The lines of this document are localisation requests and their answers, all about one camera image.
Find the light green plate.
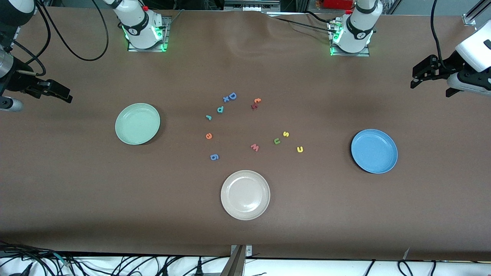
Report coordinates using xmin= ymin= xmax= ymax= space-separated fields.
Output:
xmin=115 ymin=103 xmax=161 ymax=145

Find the teal cable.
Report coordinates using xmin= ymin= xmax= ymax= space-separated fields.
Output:
xmin=53 ymin=252 xmax=74 ymax=267

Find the beige plate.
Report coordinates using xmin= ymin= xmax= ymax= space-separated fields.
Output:
xmin=221 ymin=170 xmax=271 ymax=221

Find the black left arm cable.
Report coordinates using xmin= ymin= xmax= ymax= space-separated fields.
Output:
xmin=430 ymin=0 xmax=448 ymax=68

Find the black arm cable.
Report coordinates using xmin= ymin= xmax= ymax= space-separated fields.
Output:
xmin=430 ymin=0 xmax=448 ymax=68
xmin=12 ymin=0 xmax=110 ymax=77

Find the aluminium frame rail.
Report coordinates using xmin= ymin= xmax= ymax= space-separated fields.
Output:
xmin=462 ymin=0 xmax=491 ymax=26

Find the brown table cover sheet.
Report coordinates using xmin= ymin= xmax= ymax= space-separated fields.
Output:
xmin=0 ymin=7 xmax=491 ymax=261

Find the thin black cable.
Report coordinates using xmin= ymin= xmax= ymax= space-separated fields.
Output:
xmin=304 ymin=11 xmax=334 ymax=23
xmin=269 ymin=15 xmax=335 ymax=32

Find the silver metal bracket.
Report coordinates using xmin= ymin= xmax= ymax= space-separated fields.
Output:
xmin=231 ymin=245 xmax=253 ymax=258

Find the grey metal bar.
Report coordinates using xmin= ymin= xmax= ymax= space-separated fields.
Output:
xmin=220 ymin=245 xmax=246 ymax=276

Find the red background object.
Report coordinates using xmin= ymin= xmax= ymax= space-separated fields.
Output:
xmin=322 ymin=0 xmax=356 ymax=10

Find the blue plate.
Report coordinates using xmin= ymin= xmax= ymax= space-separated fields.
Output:
xmin=351 ymin=129 xmax=398 ymax=174

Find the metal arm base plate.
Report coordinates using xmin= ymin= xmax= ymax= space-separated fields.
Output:
xmin=328 ymin=21 xmax=371 ymax=57
xmin=128 ymin=15 xmax=171 ymax=53

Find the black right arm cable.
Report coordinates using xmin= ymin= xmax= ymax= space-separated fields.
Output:
xmin=12 ymin=0 xmax=110 ymax=77

